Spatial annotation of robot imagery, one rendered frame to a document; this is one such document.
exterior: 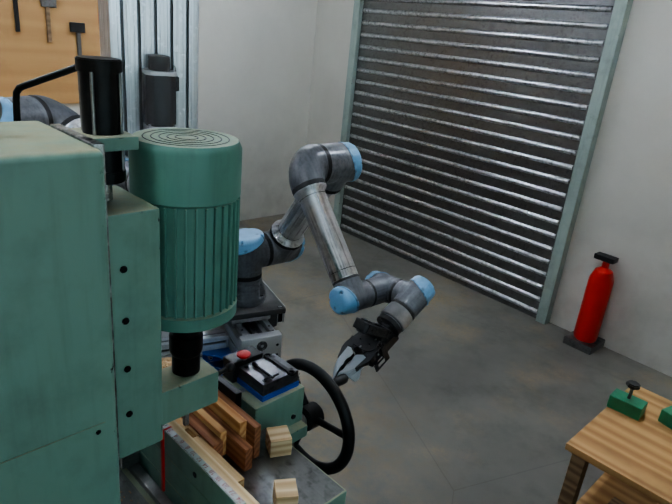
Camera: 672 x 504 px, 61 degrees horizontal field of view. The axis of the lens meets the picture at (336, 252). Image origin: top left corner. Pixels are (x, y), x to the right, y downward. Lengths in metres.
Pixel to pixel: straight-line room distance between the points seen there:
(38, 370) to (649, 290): 3.41
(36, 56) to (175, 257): 3.45
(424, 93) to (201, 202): 3.64
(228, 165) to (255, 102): 4.19
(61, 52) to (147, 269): 3.51
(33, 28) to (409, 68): 2.55
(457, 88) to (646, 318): 1.94
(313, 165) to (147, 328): 0.78
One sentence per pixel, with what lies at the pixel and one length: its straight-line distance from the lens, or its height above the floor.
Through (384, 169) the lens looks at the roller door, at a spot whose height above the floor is 0.67.
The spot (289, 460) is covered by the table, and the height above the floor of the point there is 0.90.
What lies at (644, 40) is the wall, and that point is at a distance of 3.74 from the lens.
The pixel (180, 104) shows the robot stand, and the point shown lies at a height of 1.43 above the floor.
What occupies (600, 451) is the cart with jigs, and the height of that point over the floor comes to 0.53.
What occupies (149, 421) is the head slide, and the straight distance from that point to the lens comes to 1.04.
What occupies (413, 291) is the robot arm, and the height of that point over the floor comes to 1.08.
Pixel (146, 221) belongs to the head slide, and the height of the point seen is 1.40.
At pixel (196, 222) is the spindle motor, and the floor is 1.39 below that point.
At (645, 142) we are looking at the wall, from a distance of 3.71.
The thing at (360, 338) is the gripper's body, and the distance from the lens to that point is 1.45.
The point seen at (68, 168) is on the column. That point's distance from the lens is 0.77.
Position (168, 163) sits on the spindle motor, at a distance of 0.88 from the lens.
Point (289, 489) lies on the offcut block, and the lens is 1.08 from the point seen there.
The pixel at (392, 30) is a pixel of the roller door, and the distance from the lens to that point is 4.70.
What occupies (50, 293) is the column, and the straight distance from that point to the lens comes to 0.81.
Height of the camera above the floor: 1.69
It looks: 21 degrees down
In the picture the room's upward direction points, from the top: 6 degrees clockwise
